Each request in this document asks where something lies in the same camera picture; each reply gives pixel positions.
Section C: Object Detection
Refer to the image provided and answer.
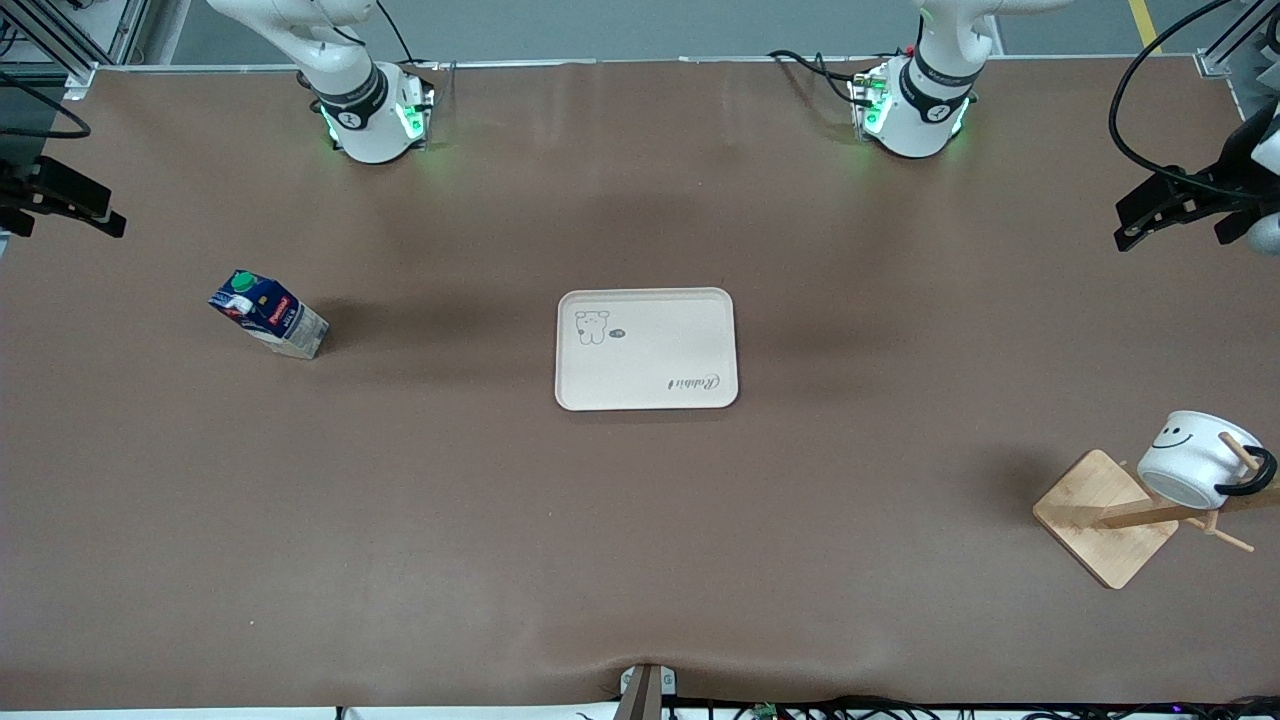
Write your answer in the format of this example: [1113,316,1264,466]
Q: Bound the black left base cables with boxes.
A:
[768,48,863,111]

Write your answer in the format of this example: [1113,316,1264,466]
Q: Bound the wooden cup rack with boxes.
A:
[1032,434,1280,591]

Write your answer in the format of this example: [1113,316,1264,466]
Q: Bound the brown table cover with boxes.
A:
[0,58,1280,713]

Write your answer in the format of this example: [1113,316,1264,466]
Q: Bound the cream plastic tray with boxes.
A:
[555,287,740,412]

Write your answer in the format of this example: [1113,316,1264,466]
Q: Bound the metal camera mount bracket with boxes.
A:
[615,662,679,720]

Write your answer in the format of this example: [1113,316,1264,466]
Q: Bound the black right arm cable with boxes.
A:
[0,70,92,140]

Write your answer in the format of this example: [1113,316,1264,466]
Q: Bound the aluminium frame profile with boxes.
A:
[1195,0,1280,81]
[0,0,151,101]

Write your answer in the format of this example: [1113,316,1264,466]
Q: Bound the black right base cable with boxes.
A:
[372,0,443,73]

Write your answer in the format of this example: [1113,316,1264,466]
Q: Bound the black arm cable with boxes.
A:
[0,70,92,140]
[1108,0,1280,191]

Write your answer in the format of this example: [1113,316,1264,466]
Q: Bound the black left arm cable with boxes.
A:
[1108,0,1280,191]

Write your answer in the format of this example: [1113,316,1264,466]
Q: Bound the blue white milk carton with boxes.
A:
[209,269,330,360]

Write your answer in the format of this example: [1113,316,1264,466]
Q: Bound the white mug black handle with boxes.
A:
[1137,410,1279,509]

